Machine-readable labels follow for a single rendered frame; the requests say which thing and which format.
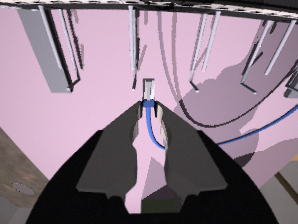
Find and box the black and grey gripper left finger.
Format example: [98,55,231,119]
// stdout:
[25,101,143,224]

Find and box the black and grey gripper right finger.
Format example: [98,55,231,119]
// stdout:
[154,101,279,224]

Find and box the blue cable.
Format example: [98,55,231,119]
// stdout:
[146,104,298,150]

